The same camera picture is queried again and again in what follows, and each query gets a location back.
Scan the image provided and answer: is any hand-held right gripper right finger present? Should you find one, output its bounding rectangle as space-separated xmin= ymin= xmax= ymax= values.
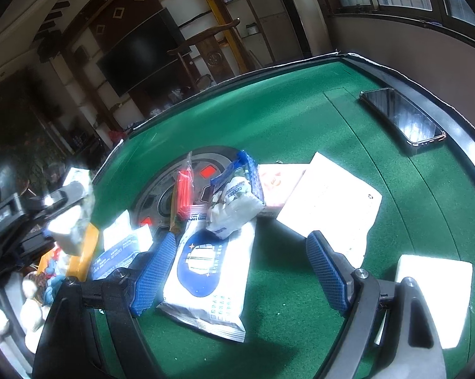
xmin=305 ymin=230 xmax=447 ymax=379

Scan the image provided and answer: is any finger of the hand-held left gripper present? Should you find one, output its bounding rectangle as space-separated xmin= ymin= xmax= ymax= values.
xmin=18 ymin=229 xmax=56 ymax=261
xmin=24 ymin=183 xmax=86 ymax=216

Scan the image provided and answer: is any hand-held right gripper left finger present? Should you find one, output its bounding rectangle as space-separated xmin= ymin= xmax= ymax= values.
xmin=32 ymin=231 xmax=177 ymax=379

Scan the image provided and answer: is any small white tissue pack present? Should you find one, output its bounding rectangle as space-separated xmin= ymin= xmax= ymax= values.
xmin=46 ymin=166 xmax=94 ymax=257

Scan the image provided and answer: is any white wet wipes pack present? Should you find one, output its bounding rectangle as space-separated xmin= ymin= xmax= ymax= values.
xmin=156 ymin=215 xmax=258 ymax=343

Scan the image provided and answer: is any white foam sponge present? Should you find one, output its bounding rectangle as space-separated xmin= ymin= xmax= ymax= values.
xmin=374 ymin=255 xmax=473 ymax=350

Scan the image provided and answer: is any blue white packet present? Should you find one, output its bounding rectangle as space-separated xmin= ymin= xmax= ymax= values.
xmin=91 ymin=227 xmax=153 ymax=281

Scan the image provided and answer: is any small white packet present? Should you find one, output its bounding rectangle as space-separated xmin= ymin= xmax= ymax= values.
xmin=102 ymin=210 xmax=132 ymax=249

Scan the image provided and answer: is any white paper packet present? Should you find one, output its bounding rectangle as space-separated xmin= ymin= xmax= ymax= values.
xmin=276 ymin=152 xmax=383 ymax=267

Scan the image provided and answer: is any round table centre panel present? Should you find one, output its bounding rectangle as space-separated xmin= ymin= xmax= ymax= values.
xmin=129 ymin=146 xmax=248 ymax=232

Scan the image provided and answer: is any clear packet of red sticks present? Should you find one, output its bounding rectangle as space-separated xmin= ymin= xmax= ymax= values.
xmin=168 ymin=152 xmax=196 ymax=233

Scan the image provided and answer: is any pink tissue pack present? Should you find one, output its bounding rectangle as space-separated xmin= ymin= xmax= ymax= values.
xmin=257 ymin=164 xmax=307 ymax=218

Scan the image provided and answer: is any cotton bag with blue header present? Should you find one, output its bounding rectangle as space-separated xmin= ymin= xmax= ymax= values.
xmin=206 ymin=150 xmax=266 ymax=239

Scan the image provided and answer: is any black flat television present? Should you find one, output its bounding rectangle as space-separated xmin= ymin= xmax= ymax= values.
xmin=96 ymin=8 xmax=191 ymax=97

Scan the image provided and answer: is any black smartphone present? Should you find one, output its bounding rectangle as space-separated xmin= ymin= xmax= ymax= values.
xmin=359 ymin=87 xmax=447 ymax=156

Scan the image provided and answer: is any carved wooden chair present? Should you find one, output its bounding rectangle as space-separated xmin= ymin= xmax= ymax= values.
xmin=167 ymin=18 xmax=246 ymax=87

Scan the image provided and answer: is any large floral wall painting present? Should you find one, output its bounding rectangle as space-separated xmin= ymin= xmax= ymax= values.
xmin=0 ymin=69 xmax=76 ymax=190

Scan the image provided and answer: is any black wall speaker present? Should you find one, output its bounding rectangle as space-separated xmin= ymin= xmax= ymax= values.
xmin=38 ymin=33 xmax=70 ymax=62

